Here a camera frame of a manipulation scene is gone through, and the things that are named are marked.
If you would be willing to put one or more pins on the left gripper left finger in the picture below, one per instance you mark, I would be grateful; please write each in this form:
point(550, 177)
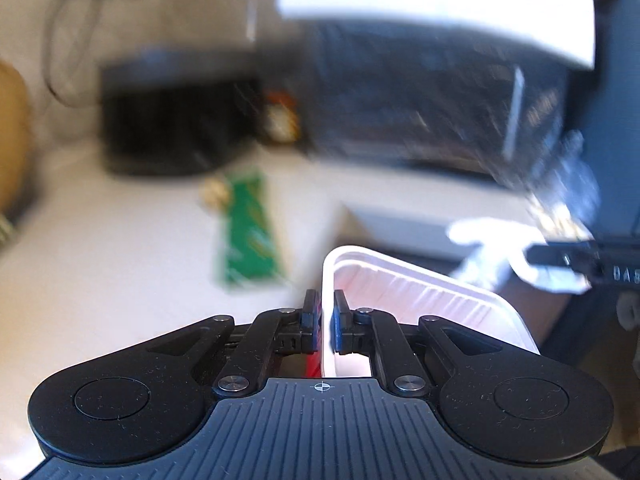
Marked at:
point(253, 352)

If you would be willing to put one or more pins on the glass sauce jar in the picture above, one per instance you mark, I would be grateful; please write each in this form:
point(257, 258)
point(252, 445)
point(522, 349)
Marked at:
point(281, 118)

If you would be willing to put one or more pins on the green snack wrapper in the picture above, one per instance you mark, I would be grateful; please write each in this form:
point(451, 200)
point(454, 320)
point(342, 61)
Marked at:
point(251, 255)

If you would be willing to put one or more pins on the small garlic piece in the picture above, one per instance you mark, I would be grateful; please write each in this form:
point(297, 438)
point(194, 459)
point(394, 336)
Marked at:
point(215, 193)

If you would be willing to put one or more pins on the black rice cooker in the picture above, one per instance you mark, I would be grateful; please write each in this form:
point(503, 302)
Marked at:
point(174, 113)

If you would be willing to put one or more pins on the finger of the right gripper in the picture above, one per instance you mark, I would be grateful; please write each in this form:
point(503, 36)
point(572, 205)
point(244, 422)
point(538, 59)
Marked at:
point(602, 262)

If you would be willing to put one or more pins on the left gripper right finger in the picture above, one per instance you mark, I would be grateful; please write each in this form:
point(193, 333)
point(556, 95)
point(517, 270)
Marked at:
point(378, 336)

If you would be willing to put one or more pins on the plastic covered oven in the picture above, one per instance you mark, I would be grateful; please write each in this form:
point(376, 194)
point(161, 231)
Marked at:
point(410, 95)

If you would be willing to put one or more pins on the red white food tray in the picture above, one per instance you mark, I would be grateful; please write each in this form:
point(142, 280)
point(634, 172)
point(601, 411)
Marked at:
point(371, 279)

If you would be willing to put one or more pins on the round wooden cutting board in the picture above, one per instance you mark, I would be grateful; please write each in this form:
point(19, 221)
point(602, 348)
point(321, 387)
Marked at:
point(16, 136)

